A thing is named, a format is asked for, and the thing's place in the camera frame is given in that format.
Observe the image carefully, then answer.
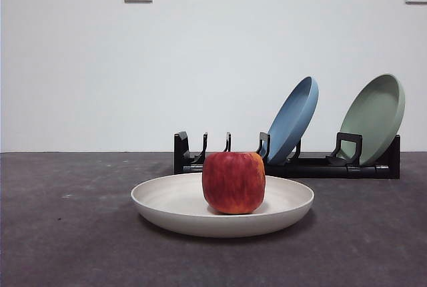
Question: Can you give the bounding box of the black plate rack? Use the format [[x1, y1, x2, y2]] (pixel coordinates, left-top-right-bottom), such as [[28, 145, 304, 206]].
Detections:
[[173, 130, 401, 180]]

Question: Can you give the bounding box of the pale yellow plate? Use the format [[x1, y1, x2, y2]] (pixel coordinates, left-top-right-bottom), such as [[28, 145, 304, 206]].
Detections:
[[130, 172, 316, 238]]

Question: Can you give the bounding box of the blue plate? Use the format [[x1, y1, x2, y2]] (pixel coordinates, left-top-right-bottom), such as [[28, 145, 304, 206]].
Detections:
[[266, 75, 320, 165]]

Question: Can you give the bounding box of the red apple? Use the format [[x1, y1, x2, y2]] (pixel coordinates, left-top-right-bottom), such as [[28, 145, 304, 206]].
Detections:
[[201, 152, 267, 215]]

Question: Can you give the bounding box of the green plate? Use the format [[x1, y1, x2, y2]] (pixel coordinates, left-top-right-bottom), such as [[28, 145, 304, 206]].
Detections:
[[337, 73, 406, 167]]

